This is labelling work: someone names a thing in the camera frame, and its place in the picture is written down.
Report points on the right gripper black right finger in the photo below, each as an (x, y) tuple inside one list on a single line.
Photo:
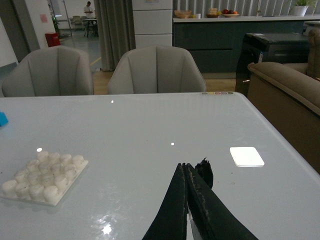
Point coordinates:
[(212, 218)]

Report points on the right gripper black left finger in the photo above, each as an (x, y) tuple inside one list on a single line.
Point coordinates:
[(170, 222)]

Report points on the white studded base plate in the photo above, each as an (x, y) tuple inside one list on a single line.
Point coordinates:
[(45, 179)]

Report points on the blue block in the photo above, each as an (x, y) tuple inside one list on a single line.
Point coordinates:
[(3, 119)]

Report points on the coloured button strip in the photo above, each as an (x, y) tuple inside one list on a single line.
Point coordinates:
[(218, 93)]

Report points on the brown sofa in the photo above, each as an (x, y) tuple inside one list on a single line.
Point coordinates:
[(288, 95)]

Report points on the right grey armchair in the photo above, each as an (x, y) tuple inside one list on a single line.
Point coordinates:
[(156, 69)]

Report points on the grey armchair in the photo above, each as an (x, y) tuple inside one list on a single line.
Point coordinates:
[(156, 69), (53, 71)]

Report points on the dark kitchen counter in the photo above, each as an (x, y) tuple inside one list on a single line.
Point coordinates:
[(216, 43)]

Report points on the black appliance box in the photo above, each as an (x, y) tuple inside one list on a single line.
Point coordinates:
[(269, 47)]

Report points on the left grey armchair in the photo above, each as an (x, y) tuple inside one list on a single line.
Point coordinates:
[(53, 71)]

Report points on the bread bowl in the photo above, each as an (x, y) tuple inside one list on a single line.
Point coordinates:
[(213, 13)]

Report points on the white cabinet column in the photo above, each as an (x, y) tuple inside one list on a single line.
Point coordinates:
[(153, 22)]

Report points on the fruit plate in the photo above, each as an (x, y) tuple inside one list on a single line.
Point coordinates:
[(229, 13)]

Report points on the wicker basket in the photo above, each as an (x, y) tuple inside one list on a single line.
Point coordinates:
[(182, 14)]

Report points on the grey curtain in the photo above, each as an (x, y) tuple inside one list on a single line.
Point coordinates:
[(116, 33)]

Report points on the red bin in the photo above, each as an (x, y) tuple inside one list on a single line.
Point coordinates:
[(52, 39)]

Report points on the white plant pot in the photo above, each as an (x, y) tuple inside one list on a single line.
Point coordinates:
[(299, 10)]

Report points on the person in white shirt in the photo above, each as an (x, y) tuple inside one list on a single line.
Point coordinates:
[(88, 11)]

